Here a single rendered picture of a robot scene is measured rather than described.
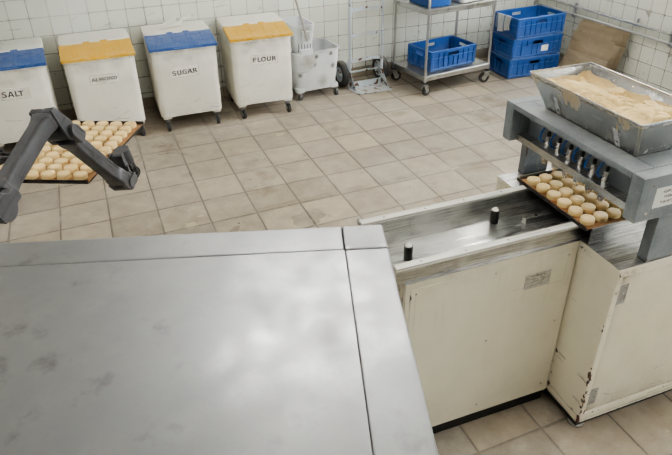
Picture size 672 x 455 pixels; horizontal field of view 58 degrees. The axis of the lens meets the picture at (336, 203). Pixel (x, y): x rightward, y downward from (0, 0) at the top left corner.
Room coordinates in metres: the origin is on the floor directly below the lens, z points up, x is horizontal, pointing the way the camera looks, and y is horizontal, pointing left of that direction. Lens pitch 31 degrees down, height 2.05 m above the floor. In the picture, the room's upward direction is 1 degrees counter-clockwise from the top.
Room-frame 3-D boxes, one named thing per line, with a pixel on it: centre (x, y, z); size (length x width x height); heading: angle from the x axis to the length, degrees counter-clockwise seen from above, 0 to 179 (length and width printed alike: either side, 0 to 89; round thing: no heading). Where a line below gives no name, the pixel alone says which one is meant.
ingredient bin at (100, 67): (4.78, 1.90, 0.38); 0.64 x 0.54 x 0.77; 23
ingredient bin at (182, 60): (5.02, 1.29, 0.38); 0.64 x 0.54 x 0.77; 21
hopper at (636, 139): (1.98, -0.97, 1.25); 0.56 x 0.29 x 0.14; 20
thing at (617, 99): (1.98, -0.97, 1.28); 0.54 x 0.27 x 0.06; 20
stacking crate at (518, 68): (6.14, -1.97, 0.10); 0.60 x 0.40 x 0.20; 110
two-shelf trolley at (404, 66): (5.86, -1.07, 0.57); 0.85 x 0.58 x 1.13; 119
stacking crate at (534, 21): (6.14, -1.97, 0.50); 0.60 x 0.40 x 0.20; 114
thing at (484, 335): (1.81, -0.49, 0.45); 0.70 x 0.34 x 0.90; 110
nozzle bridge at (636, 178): (1.98, -0.97, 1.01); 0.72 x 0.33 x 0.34; 20
